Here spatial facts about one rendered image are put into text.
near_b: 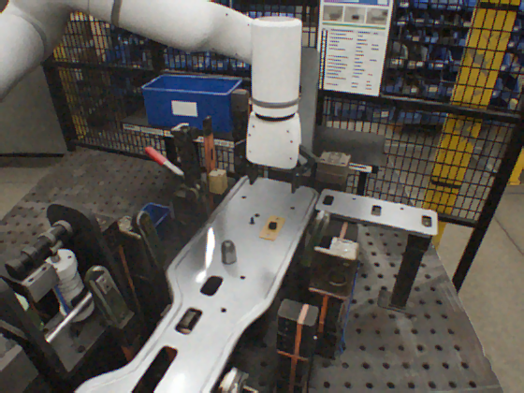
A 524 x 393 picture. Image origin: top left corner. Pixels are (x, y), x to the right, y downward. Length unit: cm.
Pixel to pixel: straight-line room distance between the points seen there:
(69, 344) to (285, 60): 61
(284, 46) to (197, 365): 52
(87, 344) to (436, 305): 90
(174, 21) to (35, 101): 271
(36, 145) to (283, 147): 295
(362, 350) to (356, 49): 85
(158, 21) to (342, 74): 73
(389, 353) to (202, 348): 54
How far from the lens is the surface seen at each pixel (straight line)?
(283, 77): 63
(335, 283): 78
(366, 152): 112
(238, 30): 71
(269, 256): 76
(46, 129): 333
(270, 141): 68
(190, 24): 60
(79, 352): 73
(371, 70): 119
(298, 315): 68
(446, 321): 114
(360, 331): 105
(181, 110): 124
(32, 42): 72
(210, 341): 64
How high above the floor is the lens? 153
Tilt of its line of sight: 34 degrees down
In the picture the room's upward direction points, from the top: straight up
